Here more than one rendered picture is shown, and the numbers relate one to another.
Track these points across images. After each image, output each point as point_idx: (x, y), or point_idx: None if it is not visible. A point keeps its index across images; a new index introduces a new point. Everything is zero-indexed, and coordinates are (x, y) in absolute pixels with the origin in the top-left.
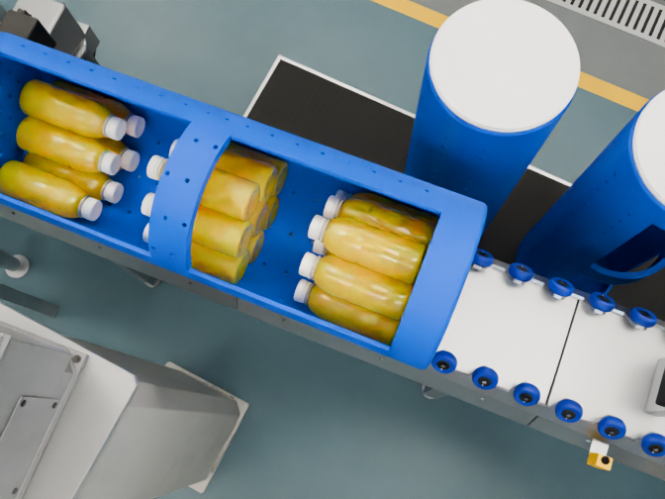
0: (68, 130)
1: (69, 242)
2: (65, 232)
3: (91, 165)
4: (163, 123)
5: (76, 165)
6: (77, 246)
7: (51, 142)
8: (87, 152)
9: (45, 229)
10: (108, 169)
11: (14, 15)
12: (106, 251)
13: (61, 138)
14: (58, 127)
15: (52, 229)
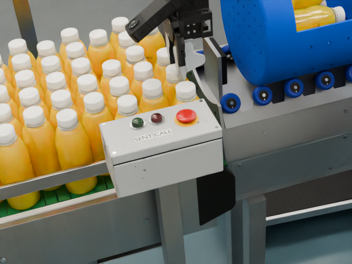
0: (302, 4)
1: (315, 132)
2: (314, 117)
3: (333, 15)
4: (328, 3)
5: (325, 19)
6: (321, 132)
7: (300, 13)
8: (326, 7)
9: (292, 132)
10: (344, 12)
11: (162, 23)
12: (349, 115)
13: (303, 9)
14: (293, 8)
15: (300, 124)
